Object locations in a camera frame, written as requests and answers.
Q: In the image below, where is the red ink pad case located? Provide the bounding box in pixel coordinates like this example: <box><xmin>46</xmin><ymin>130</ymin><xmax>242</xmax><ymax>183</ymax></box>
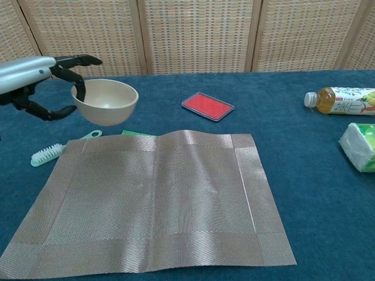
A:
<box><xmin>181</xmin><ymin>91</ymin><xmax>236</xmax><ymax>123</ymax></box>

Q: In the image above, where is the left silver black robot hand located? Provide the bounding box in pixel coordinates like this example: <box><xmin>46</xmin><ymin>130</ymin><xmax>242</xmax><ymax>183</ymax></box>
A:
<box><xmin>0</xmin><ymin>54</ymin><xmax>104</xmax><ymax>122</ymax></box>

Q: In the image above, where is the green sachet packet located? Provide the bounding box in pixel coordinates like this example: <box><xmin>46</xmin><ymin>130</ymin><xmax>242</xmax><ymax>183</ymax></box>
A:
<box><xmin>121</xmin><ymin>129</ymin><xmax>156</xmax><ymax>138</ymax></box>

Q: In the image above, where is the green yellow tissue pack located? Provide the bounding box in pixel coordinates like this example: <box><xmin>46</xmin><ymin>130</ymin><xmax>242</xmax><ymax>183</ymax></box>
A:
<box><xmin>338</xmin><ymin>122</ymin><xmax>375</xmax><ymax>173</ymax></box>

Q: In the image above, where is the mint green brush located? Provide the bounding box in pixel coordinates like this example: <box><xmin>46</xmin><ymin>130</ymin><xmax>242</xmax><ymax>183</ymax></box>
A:
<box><xmin>30</xmin><ymin>130</ymin><xmax>103</xmax><ymax>167</ymax></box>

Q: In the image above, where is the dark teal cloth-covered table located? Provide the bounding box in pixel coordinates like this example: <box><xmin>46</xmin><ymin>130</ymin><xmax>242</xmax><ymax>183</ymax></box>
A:
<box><xmin>0</xmin><ymin>69</ymin><xmax>375</xmax><ymax>281</ymax></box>

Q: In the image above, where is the woven bamboo folding screen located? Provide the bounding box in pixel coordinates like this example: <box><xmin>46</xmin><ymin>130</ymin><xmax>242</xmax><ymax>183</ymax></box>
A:
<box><xmin>0</xmin><ymin>0</ymin><xmax>375</xmax><ymax>84</ymax></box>

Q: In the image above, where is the light brown bowl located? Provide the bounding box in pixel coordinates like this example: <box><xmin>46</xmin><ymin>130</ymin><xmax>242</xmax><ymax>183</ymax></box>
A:
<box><xmin>70</xmin><ymin>78</ymin><xmax>139</xmax><ymax>127</ymax></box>

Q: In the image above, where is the brown woven placemat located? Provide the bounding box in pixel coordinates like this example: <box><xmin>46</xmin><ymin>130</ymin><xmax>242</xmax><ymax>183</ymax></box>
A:
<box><xmin>0</xmin><ymin>129</ymin><xmax>297</xmax><ymax>279</ymax></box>

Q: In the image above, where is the tea bottle with label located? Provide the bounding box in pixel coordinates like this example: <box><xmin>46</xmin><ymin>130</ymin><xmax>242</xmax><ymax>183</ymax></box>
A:
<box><xmin>303</xmin><ymin>86</ymin><xmax>375</xmax><ymax>116</ymax></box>

